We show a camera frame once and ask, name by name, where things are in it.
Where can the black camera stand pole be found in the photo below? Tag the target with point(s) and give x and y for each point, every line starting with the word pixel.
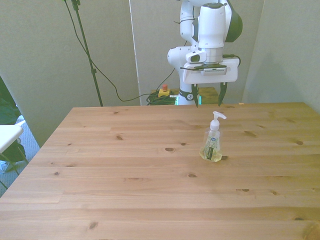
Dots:
pixel 87 52

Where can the clear pump sanitizer bottle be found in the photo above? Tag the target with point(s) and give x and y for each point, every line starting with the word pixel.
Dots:
pixel 211 147

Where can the white folding table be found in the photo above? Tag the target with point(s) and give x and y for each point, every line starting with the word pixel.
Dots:
pixel 10 136

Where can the white vertical wall strip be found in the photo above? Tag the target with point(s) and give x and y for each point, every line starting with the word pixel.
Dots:
pixel 134 52

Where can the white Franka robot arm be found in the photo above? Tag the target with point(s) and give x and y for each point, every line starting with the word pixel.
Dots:
pixel 211 30

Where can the yellow emergency stop button box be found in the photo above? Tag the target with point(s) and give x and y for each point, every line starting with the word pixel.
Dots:
pixel 165 92

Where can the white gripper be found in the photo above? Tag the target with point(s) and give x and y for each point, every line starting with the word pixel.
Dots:
pixel 212 75

